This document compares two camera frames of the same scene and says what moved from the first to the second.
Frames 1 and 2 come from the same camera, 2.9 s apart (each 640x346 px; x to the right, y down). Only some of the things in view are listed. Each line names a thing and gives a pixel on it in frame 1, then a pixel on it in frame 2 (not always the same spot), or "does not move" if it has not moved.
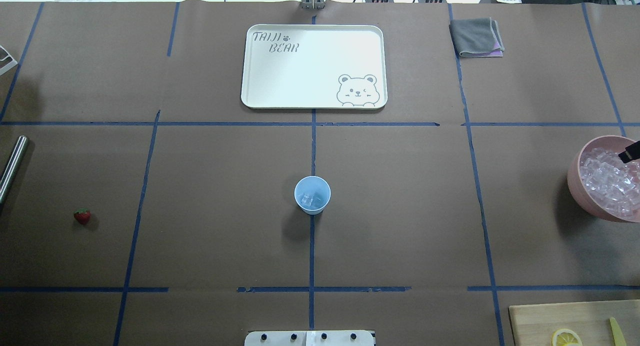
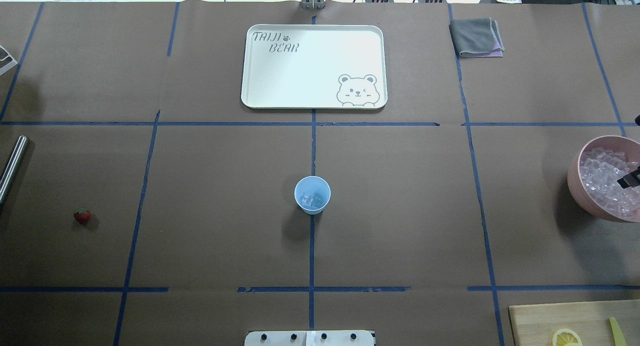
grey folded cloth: [477, 37] does not move
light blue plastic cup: [312, 194] does not move
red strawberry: [82, 216] does not move
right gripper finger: [632, 153] to [631, 179]
